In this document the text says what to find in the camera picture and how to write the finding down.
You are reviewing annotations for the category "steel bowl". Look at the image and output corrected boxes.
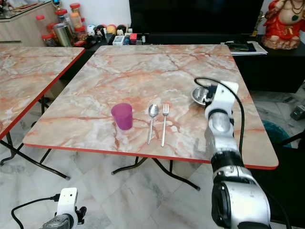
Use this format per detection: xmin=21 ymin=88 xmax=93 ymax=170
xmin=192 ymin=86 xmax=210 ymax=106

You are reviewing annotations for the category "steel fork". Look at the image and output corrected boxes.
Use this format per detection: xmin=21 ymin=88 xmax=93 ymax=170
xmin=161 ymin=103 xmax=170 ymax=147

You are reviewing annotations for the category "stack of papers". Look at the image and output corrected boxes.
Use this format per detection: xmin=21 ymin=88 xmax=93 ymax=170
xmin=221 ymin=41 xmax=269 ymax=56

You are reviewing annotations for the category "steel spoon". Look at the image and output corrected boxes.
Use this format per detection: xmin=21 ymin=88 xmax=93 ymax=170
xmin=147 ymin=104 xmax=159 ymax=145

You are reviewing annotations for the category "large marble folding table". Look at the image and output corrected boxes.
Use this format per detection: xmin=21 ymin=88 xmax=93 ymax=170
xmin=23 ymin=44 xmax=279 ymax=191

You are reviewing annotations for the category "teal plastic bin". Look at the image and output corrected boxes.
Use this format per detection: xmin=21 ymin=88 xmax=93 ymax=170
xmin=262 ymin=120 xmax=292 ymax=144

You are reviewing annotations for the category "black television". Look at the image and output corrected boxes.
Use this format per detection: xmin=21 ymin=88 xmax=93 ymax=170
xmin=129 ymin=0 xmax=265 ymax=35

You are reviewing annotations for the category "purple plastic cup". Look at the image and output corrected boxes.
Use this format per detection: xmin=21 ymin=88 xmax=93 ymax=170
xmin=111 ymin=103 xmax=133 ymax=130

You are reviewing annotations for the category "red laughing buddha statue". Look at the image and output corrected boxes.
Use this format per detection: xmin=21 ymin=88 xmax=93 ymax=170
xmin=262 ymin=0 xmax=305 ymax=50

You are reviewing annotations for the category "marble side folding table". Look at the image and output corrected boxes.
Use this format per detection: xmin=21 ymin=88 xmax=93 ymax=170
xmin=0 ymin=46 xmax=85 ymax=180

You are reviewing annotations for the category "black chair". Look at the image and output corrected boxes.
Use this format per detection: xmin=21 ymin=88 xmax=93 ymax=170
xmin=253 ymin=131 xmax=305 ymax=225

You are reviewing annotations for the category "wooden cabinet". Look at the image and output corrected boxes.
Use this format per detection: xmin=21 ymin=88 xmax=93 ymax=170
xmin=0 ymin=1 xmax=60 ymax=47

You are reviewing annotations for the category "short red-lid jar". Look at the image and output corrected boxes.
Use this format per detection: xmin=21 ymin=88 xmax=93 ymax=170
xmin=73 ymin=25 xmax=87 ymax=43
xmin=41 ymin=33 xmax=56 ymax=47

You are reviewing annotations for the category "clear red-lid jar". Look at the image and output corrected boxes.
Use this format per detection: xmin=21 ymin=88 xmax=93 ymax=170
xmin=35 ymin=15 xmax=48 ymax=35
xmin=55 ymin=9 xmax=69 ymax=25

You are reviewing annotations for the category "steel tumbler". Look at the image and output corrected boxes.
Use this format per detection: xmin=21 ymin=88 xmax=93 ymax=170
xmin=53 ymin=23 xmax=73 ymax=47

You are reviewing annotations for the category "tall orange red-lid jar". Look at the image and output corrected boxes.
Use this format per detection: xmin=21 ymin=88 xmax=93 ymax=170
xmin=69 ymin=3 xmax=82 ymax=27

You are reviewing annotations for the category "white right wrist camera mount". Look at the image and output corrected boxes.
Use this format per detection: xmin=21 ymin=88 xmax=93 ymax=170
xmin=205 ymin=81 xmax=239 ymax=114

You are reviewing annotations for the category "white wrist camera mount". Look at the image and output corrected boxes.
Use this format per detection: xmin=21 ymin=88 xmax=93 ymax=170
xmin=56 ymin=187 xmax=78 ymax=218
xmin=205 ymin=81 xmax=239 ymax=114

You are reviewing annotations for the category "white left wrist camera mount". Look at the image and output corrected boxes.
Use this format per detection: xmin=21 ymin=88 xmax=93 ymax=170
xmin=56 ymin=187 xmax=78 ymax=218

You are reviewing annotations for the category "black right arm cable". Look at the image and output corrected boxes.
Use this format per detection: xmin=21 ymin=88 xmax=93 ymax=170
xmin=194 ymin=77 xmax=245 ymax=156

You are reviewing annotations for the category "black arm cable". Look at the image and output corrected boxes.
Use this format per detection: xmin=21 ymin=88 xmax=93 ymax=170
xmin=194 ymin=77 xmax=245 ymax=156
xmin=11 ymin=193 xmax=61 ymax=229

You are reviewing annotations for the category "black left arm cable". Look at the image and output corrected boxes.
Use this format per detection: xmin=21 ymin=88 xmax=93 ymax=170
xmin=11 ymin=193 xmax=61 ymax=229

